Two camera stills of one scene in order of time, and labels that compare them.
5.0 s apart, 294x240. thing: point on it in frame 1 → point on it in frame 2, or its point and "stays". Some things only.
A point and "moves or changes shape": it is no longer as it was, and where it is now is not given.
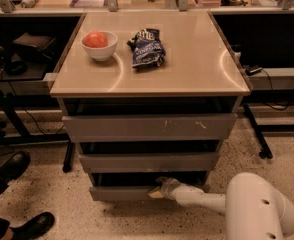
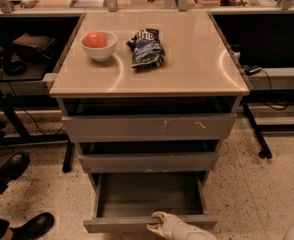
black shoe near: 35,227 stays
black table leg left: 69,157 stays
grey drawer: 136,185 moves or changes shape
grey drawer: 153,162 stays
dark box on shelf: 35,44 stays
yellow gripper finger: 155,193 → 155,228
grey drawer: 145,128 stays
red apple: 95,39 stays
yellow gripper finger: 161,179 → 162,214
